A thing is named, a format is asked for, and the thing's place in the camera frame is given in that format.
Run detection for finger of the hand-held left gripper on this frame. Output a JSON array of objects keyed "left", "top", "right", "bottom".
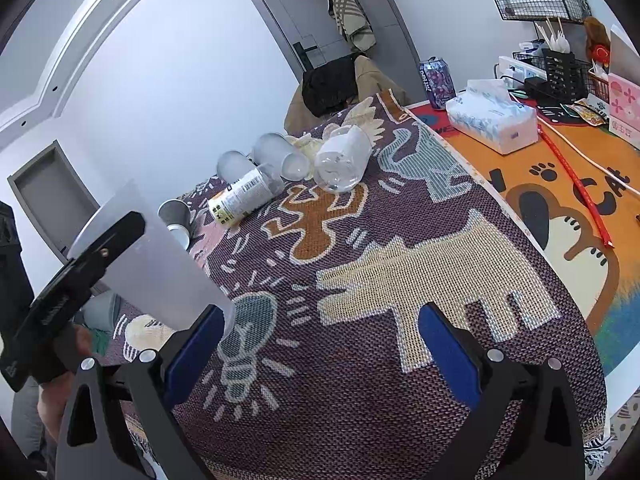
[{"left": 0, "top": 211, "right": 147, "bottom": 392}]

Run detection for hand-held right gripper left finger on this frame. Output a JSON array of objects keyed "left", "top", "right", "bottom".
[{"left": 55, "top": 304, "right": 226, "bottom": 480}]

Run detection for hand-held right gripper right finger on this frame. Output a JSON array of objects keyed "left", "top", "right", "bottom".
[{"left": 418, "top": 302, "right": 586, "bottom": 480}]

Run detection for frosted plastic cup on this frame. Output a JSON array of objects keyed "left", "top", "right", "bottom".
[
  {"left": 67, "top": 177, "right": 237, "bottom": 342},
  {"left": 216, "top": 151, "right": 257, "bottom": 184},
  {"left": 252, "top": 132, "right": 309, "bottom": 181}
]

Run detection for grey plastic cup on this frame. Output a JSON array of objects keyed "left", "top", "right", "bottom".
[{"left": 83, "top": 292, "right": 122, "bottom": 331}]

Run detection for grey metal cup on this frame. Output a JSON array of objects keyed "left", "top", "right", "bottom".
[{"left": 158, "top": 199, "right": 194, "bottom": 251}]

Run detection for clear plastic cup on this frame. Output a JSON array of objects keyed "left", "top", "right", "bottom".
[{"left": 314, "top": 125, "right": 374, "bottom": 194}]

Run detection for person's left hand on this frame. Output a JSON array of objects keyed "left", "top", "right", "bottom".
[{"left": 31, "top": 322, "right": 97, "bottom": 442}]

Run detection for printed woven blanket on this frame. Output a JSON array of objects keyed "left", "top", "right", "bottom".
[{"left": 115, "top": 87, "right": 608, "bottom": 480}]

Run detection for white bottle with yellow label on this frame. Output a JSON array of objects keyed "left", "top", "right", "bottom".
[{"left": 208, "top": 165, "right": 286, "bottom": 226}]

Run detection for orange cartoon table mat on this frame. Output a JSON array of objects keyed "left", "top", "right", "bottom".
[{"left": 404, "top": 101, "right": 640, "bottom": 377}]

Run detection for red strip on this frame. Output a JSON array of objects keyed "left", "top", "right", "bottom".
[{"left": 537, "top": 122, "right": 616, "bottom": 249}]

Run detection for white tissue pack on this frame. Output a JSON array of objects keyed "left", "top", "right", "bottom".
[{"left": 444, "top": 79, "right": 539, "bottom": 155}]

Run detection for cream fringed cloth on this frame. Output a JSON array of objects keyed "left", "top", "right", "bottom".
[{"left": 289, "top": 95, "right": 387, "bottom": 162}]

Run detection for purple drink can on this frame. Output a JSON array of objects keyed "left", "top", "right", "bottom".
[{"left": 419, "top": 57, "right": 457, "bottom": 111}]

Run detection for snack packet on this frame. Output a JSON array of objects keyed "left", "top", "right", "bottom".
[{"left": 571, "top": 97, "right": 612, "bottom": 126}]

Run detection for black jacket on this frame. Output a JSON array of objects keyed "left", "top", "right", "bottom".
[{"left": 301, "top": 57, "right": 361, "bottom": 117}]

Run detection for white power strip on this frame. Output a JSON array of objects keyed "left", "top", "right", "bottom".
[{"left": 497, "top": 56, "right": 539, "bottom": 81}]

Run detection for pink box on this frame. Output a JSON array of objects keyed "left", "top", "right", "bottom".
[{"left": 607, "top": 72, "right": 640, "bottom": 149}]

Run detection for grey door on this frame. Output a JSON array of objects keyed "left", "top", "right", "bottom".
[{"left": 226, "top": 0, "right": 422, "bottom": 92}]

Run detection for white plastic cutlery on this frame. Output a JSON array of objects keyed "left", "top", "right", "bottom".
[{"left": 536, "top": 16, "right": 572, "bottom": 54}]

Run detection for brown plush toy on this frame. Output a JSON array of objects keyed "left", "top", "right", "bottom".
[{"left": 583, "top": 16, "right": 612, "bottom": 64}]

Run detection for plaid scarf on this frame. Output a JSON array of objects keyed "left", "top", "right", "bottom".
[{"left": 307, "top": 0, "right": 376, "bottom": 54}]

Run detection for white cable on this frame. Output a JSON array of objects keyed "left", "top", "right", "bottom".
[{"left": 509, "top": 89, "right": 640, "bottom": 182}]

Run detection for black wire desk organizer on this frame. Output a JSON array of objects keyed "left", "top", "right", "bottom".
[{"left": 512, "top": 47, "right": 594, "bottom": 102}]

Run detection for black door handle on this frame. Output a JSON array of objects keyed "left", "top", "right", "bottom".
[{"left": 294, "top": 42, "right": 321, "bottom": 74}]

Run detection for black wire wall basket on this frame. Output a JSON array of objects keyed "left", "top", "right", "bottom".
[{"left": 490, "top": 0, "right": 592, "bottom": 26}]

